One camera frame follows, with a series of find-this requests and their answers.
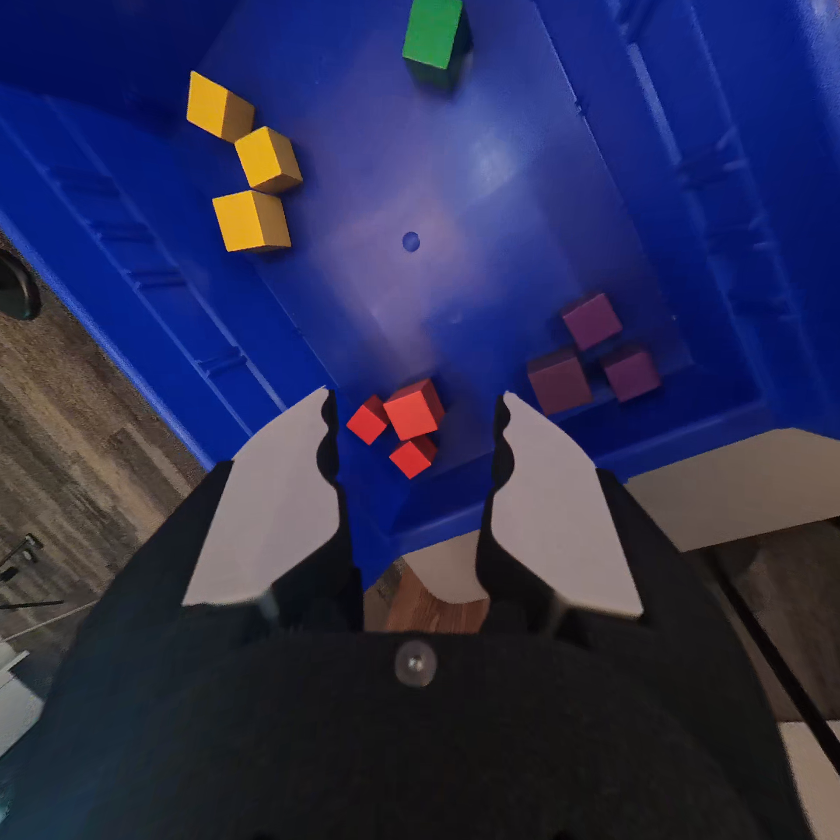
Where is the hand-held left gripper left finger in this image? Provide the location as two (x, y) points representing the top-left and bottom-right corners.
(182, 386), (362, 634)

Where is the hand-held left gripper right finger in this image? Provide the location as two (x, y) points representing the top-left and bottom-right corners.
(476, 391), (644, 634)

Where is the blue plastic bin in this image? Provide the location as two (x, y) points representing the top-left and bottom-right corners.
(0, 0), (840, 592)

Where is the brown wooden cabinet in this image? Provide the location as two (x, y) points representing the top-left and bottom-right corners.
(384, 564), (492, 634)

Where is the black round object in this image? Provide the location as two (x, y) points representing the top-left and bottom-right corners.
(0, 252), (42, 322)

